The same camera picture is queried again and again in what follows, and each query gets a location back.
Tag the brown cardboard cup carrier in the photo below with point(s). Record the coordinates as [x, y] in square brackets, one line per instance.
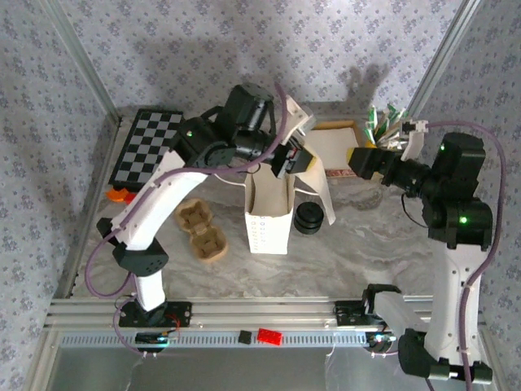
[203, 240]

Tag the aluminium frame post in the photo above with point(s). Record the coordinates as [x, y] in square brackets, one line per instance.
[87, 69]
[443, 57]

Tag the circuit board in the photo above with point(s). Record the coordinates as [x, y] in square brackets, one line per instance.
[380, 339]
[154, 338]

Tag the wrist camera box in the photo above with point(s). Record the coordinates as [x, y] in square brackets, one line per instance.
[415, 140]
[297, 118]

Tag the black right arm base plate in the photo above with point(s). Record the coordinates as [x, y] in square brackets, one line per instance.
[346, 313]

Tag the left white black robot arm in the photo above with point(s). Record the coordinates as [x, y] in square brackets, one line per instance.
[150, 203]

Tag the right circuit board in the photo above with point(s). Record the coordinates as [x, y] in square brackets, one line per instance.
[380, 339]

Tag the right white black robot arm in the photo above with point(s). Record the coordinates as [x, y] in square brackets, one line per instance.
[452, 305]

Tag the brown cardboard napkin box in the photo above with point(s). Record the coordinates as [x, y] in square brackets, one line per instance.
[338, 173]

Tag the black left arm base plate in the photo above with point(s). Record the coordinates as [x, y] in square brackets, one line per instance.
[181, 313]

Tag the stack of black cup lids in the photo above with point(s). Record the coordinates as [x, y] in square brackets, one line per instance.
[309, 220]

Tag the aluminium front rail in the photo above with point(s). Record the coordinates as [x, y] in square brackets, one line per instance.
[260, 313]

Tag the red plastic piece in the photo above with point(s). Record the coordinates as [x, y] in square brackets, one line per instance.
[130, 199]

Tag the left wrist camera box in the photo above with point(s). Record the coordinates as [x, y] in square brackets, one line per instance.
[297, 118]

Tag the stack of white napkins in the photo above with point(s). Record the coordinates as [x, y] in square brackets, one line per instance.
[334, 146]

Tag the small black square block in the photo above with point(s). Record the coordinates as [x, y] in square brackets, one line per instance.
[245, 337]

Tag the black grey chessboard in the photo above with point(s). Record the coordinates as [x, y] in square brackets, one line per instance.
[138, 150]

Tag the red toy brick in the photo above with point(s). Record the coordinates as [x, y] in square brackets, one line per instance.
[270, 336]

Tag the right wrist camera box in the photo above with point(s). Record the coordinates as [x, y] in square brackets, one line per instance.
[415, 140]

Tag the grey metal panel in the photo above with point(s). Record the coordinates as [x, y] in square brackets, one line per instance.
[260, 370]

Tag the orange plastic piece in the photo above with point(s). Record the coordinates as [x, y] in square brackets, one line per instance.
[116, 194]

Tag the left circuit board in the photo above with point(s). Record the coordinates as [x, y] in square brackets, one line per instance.
[154, 338]

